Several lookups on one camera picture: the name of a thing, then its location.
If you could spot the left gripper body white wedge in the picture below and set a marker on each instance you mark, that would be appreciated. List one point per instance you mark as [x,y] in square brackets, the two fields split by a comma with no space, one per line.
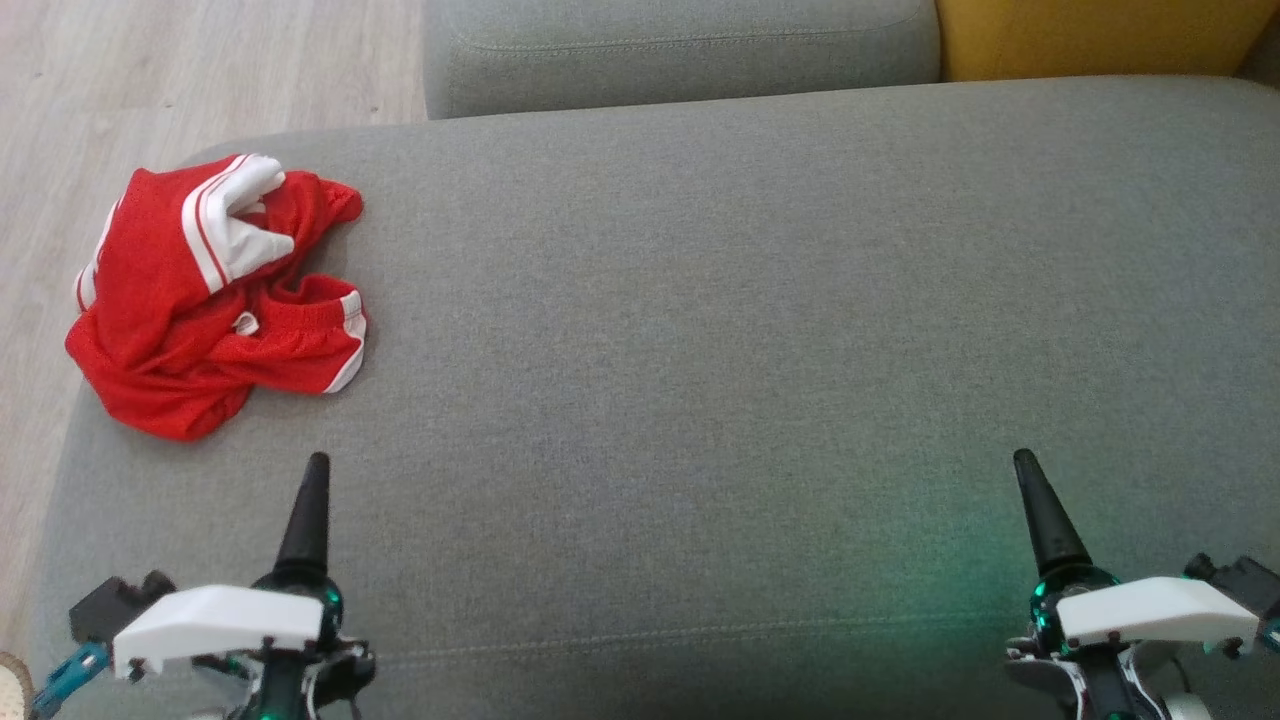
[220,620]

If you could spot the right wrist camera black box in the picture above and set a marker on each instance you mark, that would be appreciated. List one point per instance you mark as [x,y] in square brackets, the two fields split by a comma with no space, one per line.
[1245,580]

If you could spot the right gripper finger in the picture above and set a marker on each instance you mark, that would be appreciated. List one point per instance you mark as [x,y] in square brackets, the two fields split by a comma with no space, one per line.
[1050,540]

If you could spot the yellow cushion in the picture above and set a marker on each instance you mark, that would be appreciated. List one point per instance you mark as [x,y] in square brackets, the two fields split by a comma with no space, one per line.
[1100,35]

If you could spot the right gripper body white wedge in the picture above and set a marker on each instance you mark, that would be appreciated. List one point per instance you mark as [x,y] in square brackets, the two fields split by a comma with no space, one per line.
[1150,610]

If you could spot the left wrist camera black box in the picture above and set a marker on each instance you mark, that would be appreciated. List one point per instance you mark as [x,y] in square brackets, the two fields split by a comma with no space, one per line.
[105,605]

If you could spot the grey fabric sofa seat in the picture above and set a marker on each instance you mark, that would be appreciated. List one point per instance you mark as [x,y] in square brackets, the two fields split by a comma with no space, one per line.
[700,350]

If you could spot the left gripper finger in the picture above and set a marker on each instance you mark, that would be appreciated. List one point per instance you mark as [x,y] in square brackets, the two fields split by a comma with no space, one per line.
[305,540]

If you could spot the red basketball shorts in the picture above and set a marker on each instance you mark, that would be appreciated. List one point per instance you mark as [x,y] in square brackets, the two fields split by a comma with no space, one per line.
[170,400]

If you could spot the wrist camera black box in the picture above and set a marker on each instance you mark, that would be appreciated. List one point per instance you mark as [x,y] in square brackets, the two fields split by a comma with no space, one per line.
[1245,580]
[105,605]

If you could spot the red jersey with white sleeves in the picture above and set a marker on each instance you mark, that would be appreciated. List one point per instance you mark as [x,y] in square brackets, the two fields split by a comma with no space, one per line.
[150,235]

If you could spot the grey sofa back cushion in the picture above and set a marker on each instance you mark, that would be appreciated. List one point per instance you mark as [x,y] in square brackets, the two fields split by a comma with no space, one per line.
[680,60]

